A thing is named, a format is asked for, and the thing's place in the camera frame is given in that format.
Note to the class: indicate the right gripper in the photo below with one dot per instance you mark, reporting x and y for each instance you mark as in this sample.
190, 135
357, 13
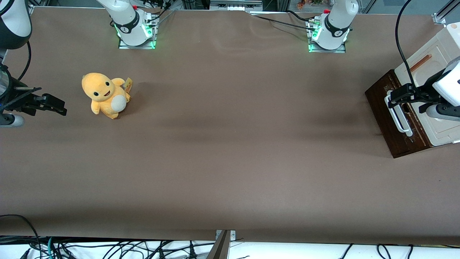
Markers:
15, 98

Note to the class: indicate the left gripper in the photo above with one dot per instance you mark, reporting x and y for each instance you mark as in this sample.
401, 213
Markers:
426, 94

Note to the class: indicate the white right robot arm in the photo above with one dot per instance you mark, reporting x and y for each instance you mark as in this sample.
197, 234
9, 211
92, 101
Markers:
131, 21

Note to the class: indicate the yellow plush toy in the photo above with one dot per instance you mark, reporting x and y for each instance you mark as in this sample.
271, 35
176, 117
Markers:
106, 95

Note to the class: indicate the white toaster oven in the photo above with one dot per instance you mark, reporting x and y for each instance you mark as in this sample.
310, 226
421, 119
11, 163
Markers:
440, 46

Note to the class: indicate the grey equipment box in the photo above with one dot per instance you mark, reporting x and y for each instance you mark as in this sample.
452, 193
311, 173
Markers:
235, 4

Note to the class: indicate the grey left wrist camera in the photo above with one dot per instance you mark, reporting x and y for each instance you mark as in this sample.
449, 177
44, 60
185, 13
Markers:
444, 112

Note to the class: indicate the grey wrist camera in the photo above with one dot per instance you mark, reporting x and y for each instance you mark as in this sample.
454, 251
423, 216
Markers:
444, 112
10, 120

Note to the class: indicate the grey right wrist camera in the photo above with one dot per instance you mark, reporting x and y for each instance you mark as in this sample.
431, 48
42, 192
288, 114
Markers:
10, 120

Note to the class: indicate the aluminium frame profile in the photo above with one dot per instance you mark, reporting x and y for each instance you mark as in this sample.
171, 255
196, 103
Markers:
445, 12

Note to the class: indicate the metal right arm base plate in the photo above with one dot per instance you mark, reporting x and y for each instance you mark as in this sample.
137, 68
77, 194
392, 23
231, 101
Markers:
124, 45

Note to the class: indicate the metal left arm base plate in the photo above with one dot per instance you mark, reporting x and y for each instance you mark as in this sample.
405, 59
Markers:
327, 49

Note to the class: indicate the metal table edge bracket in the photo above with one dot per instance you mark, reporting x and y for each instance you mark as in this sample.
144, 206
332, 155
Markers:
222, 244

